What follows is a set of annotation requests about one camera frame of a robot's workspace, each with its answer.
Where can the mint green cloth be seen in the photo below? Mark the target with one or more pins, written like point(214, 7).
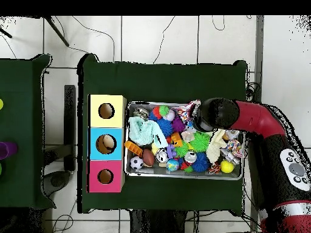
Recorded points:
point(143, 132)

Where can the cream yellow cloth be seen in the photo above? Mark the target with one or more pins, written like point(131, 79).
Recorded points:
point(216, 145)

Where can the black and white soccer ball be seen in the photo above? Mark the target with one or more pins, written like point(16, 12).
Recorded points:
point(136, 162)

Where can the colourful polka dot cloth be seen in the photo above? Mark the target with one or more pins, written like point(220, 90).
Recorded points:
point(185, 112)

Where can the black tripod leg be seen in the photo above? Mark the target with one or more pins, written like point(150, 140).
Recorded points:
point(6, 33)
point(57, 31)

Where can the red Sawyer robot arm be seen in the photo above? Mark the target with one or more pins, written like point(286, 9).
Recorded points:
point(257, 119)

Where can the brown toy football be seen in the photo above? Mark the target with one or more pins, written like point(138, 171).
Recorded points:
point(148, 157)

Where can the wooden box with three holes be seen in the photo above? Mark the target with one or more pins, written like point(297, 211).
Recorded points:
point(107, 121)

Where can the dark green tablecloth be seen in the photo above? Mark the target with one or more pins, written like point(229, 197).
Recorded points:
point(21, 121)
point(170, 82)

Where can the blue spiky rubber ball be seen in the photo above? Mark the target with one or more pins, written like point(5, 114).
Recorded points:
point(200, 162)

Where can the yellow ball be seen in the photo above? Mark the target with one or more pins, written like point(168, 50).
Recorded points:
point(227, 167)

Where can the purple plastic cup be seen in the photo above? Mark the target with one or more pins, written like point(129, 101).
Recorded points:
point(12, 148)
point(3, 151)

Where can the grey round stand base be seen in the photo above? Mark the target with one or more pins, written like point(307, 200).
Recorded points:
point(57, 180)

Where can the silver mesh bin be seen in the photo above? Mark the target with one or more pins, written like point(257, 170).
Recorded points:
point(160, 171)

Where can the long orange toy block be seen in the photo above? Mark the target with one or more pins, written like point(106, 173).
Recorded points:
point(133, 148)

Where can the blue globe ball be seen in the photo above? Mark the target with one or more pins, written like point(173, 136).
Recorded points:
point(173, 165)

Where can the lime green ball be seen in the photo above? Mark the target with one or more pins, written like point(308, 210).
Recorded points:
point(1, 104)

